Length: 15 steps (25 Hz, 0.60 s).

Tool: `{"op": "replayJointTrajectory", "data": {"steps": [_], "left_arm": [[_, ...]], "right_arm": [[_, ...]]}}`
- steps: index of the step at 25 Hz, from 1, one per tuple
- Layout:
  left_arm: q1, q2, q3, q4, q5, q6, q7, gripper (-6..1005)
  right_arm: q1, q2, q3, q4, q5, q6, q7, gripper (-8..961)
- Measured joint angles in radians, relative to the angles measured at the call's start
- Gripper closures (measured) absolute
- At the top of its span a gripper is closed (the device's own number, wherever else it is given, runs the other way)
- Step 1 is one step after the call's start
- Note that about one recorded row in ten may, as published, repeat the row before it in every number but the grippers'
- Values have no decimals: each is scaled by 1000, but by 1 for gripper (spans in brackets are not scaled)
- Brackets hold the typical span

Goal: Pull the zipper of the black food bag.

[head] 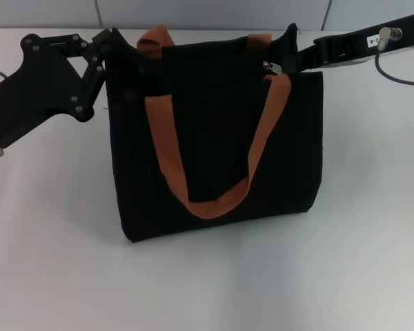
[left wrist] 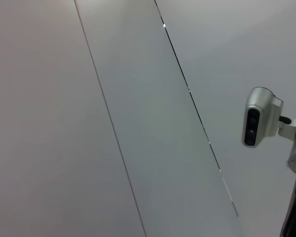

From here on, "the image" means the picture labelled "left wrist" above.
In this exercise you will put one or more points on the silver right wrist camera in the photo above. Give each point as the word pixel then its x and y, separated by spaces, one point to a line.
pixel 259 118

